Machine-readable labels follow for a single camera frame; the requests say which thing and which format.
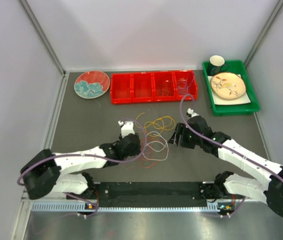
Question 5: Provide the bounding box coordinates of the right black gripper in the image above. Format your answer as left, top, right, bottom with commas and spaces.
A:
168, 123, 202, 149

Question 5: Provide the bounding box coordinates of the blue wire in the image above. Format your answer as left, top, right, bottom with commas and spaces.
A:
176, 72, 195, 96

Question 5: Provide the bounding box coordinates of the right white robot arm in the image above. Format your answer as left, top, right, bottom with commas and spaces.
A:
168, 114, 283, 218

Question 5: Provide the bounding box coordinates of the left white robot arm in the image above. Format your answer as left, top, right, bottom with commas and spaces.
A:
17, 133, 141, 200

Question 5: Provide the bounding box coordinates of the red four-compartment bin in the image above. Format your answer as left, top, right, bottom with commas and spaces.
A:
110, 70, 198, 104

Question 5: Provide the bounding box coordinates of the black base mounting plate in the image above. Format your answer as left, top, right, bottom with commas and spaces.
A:
66, 181, 235, 208

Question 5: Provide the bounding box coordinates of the red blue floral plate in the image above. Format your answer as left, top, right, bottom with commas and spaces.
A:
74, 70, 111, 99

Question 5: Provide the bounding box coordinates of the beige bird pattern plate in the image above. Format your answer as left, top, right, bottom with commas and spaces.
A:
210, 72, 247, 100

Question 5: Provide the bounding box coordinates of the white square plate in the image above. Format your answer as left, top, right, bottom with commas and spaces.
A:
208, 76, 251, 106

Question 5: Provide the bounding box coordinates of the white green cup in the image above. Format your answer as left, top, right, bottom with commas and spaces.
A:
207, 55, 230, 76

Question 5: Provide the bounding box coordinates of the green plastic tray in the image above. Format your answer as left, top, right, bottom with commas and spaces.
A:
202, 60, 261, 116

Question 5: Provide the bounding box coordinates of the white wire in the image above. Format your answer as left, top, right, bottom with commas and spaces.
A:
142, 131, 170, 162

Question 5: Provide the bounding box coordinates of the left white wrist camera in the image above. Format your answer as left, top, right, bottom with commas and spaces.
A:
118, 120, 135, 138

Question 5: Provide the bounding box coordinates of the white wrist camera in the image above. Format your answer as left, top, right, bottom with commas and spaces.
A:
118, 120, 135, 138
186, 108, 199, 118

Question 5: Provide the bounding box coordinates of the yellow wire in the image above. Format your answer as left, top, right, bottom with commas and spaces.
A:
135, 112, 177, 138

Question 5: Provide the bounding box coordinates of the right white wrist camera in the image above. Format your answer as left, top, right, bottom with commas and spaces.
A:
186, 108, 199, 118

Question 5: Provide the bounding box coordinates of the grey slotted cable duct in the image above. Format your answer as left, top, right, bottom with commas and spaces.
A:
31, 201, 220, 213

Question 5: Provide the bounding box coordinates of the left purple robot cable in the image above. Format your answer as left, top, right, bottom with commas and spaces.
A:
18, 117, 148, 186

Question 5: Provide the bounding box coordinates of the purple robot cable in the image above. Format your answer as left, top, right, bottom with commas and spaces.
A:
179, 94, 283, 217
18, 117, 148, 186

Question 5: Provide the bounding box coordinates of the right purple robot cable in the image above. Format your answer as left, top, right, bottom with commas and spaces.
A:
179, 94, 283, 217

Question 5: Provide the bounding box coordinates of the aluminium frame left post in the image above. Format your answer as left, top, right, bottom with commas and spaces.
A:
17, 0, 66, 76

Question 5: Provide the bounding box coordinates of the aluminium frame post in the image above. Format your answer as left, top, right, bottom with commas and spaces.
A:
17, 0, 66, 76
243, 0, 283, 68

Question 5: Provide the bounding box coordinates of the aluminium frame right post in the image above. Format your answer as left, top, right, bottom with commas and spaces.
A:
243, 0, 283, 68

